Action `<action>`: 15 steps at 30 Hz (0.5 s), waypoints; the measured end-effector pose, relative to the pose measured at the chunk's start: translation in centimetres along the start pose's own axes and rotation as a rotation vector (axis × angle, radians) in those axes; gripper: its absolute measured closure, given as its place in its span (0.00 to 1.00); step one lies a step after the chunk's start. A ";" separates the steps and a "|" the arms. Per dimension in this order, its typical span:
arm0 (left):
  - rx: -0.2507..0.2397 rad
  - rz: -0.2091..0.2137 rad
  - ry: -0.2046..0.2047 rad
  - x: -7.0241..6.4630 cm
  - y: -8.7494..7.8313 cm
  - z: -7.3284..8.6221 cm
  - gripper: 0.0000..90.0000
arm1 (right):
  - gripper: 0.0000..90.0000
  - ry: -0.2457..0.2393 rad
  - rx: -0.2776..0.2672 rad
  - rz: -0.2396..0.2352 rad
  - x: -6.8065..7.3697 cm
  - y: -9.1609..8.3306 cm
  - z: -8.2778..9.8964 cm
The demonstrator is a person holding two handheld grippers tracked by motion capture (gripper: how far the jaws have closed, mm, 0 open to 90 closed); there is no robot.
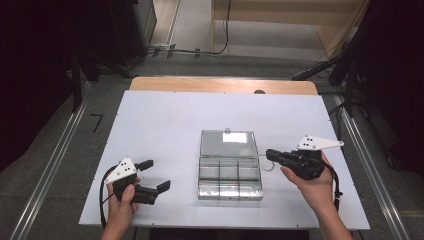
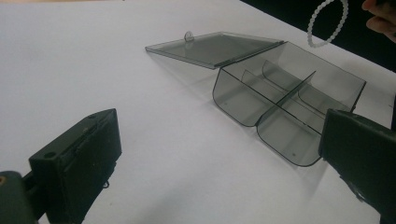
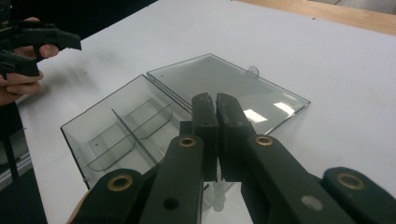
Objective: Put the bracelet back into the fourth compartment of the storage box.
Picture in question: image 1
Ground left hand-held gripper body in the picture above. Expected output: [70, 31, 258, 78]
[104, 157, 158, 206]

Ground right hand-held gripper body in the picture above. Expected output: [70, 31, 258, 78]
[288, 134, 345, 182]

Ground white beaded bracelet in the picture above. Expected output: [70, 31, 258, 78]
[258, 153, 278, 173]

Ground clear plastic compartment box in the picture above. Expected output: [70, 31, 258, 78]
[197, 128, 264, 202]

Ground person's right hand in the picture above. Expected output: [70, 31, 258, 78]
[279, 152, 335, 214]

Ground person's left hand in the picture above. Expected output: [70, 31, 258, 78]
[106, 182, 141, 231]

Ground wooden table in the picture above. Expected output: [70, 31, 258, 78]
[129, 76, 318, 96]

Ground black power strip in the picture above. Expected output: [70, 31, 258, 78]
[289, 59, 336, 81]

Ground black metal stand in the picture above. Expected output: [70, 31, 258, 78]
[67, 46, 101, 113]

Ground black curtain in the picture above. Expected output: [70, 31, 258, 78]
[346, 0, 424, 176]
[0, 0, 134, 173]

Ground black cabinet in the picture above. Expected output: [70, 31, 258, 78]
[108, 0, 158, 67]

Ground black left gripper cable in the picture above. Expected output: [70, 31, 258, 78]
[98, 164, 118, 230]

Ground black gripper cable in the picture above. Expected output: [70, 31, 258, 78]
[98, 164, 118, 230]
[321, 162, 344, 213]

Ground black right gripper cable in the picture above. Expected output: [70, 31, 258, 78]
[321, 162, 344, 213]

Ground metal floor rail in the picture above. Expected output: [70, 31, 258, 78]
[333, 94, 413, 240]
[9, 82, 93, 240]

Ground black floor cable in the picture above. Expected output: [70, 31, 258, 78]
[146, 0, 233, 57]

